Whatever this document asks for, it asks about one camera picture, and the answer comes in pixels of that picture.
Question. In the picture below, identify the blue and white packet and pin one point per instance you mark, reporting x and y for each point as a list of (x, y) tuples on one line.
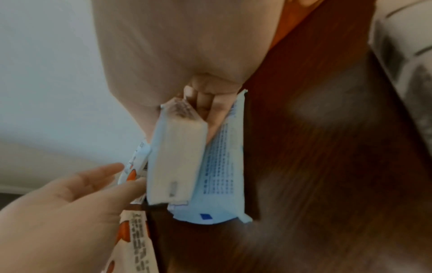
[(219, 176)]

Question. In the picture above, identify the orange and white packet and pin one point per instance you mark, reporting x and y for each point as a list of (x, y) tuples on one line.
[(135, 162), (135, 240)]

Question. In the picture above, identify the person's left hand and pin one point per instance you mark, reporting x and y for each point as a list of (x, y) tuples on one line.
[(57, 218)]

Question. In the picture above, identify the person's right hand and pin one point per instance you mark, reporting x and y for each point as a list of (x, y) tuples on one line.
[(168, 48)]

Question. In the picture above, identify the white snack packet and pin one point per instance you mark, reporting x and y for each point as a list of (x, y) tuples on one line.
[(177, 160)]

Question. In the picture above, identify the orange cloth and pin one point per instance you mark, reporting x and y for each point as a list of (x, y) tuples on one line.
[(290, 21)]

